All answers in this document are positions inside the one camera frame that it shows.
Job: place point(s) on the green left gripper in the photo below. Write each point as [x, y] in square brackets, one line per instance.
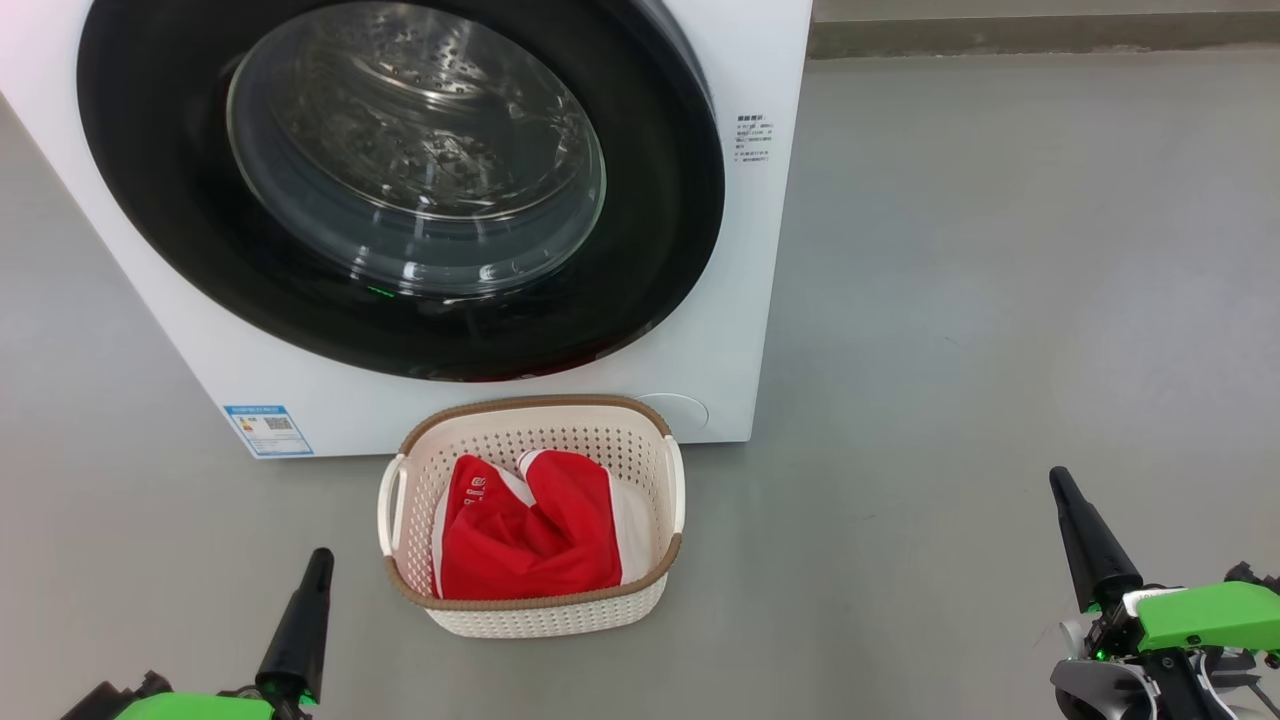
[190, 708]

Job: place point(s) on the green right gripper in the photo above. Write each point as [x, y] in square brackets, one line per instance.
[1210, 615]

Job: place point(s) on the red and white garment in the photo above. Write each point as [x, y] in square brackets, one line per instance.
[520, 540]

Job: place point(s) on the washing machine door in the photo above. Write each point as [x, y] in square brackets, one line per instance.
[150, 200]

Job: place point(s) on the cream perforated basket brown rim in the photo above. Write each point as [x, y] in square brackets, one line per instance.
[540, 620]

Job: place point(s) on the white front-load washing machine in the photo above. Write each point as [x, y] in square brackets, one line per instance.
[745, 290]

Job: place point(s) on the stainless steel washing machine drum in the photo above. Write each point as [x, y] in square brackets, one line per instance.
[400, 90]

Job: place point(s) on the blue energy label sticker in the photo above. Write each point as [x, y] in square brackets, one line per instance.
[268, 430]

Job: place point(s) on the round white filter cover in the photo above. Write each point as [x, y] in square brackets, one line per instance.
[688, 410]

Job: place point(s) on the grey raised floor ledge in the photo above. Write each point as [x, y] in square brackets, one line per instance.
[1000, 35]

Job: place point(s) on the small printed text sticker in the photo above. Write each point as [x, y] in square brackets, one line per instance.
[754, 140]

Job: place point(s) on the white grey wrist camera mount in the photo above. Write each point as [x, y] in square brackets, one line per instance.
[1100, 692]

